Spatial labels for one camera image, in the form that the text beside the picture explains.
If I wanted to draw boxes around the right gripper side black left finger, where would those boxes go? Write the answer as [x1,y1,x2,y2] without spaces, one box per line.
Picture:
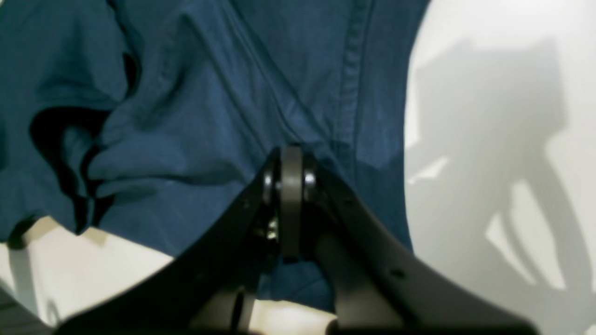
[56,148,281,335]

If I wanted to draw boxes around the right gripper side right finger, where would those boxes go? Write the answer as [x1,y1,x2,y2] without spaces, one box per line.
[302,154,538,335]

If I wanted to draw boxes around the blue T-shirt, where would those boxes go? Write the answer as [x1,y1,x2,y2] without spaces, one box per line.
[0,0,432,313]

